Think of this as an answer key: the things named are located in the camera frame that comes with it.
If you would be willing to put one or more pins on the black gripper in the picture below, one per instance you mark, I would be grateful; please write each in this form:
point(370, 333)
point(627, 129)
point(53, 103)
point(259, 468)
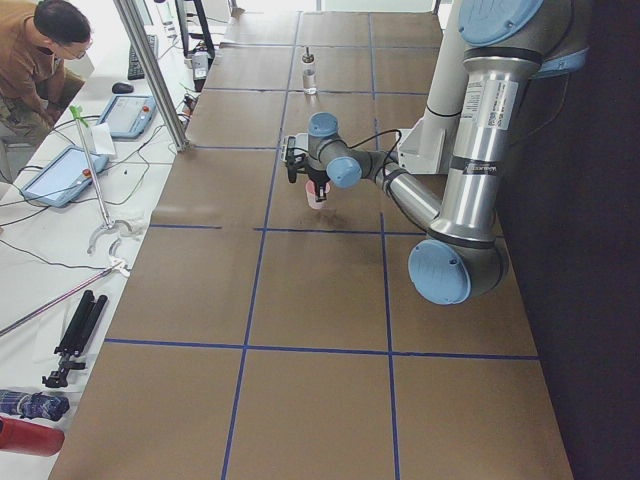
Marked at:
point(317, 176)

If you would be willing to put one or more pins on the pink plastic cup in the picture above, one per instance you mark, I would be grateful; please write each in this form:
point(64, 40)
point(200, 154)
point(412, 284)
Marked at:
point(312, 199)

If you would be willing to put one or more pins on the glass sauce bottle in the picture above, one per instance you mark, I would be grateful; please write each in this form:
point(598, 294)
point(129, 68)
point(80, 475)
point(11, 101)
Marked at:
point(309, 72)

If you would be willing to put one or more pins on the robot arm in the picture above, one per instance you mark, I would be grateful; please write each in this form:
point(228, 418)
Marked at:
point(508, 44)

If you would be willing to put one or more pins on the silver kitchen scale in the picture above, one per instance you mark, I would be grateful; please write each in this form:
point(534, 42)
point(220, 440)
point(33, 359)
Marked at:
point(299, 140)

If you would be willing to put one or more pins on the far blue teach pendant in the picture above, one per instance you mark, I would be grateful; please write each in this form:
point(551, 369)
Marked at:
point(127, 116)

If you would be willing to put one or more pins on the blue teach pendant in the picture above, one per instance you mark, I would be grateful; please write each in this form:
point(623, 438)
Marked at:
point(127, 116)
point(61, 181)

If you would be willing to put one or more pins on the black keyboard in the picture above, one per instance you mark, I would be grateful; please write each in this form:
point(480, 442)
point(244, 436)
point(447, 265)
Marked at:
point(135, 69)

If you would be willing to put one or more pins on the white paper sheet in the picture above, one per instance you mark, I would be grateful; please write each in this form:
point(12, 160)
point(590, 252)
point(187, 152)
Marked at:
point(102, 140)

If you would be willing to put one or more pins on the black computer mouse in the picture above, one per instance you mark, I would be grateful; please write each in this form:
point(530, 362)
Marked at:
point(121, 87)

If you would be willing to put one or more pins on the pink thin rod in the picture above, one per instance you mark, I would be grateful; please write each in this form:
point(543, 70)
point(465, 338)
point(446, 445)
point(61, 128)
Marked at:
point(118, 265)

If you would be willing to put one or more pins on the near blue teach pendant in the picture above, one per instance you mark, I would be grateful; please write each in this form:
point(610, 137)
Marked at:
point(61, 181)

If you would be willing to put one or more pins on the black folded tripod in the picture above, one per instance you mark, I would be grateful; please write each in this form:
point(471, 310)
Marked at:
point(76, 338)

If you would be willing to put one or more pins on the person in brown shirt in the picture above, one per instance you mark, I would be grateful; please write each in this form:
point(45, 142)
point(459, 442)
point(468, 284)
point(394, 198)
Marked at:
point(36, 86)

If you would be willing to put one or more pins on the red water bottle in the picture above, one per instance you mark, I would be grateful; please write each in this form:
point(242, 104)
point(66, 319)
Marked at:
point(23, 437)

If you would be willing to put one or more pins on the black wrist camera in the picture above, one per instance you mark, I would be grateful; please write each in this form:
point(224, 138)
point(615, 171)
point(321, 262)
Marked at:
point(296, 162)

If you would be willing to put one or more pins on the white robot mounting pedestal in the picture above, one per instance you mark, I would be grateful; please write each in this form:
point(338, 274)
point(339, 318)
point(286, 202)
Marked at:
point(427, 148)

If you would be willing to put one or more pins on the aluminium frame post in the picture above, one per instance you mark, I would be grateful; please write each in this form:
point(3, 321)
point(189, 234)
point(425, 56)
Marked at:
point(136, 33)

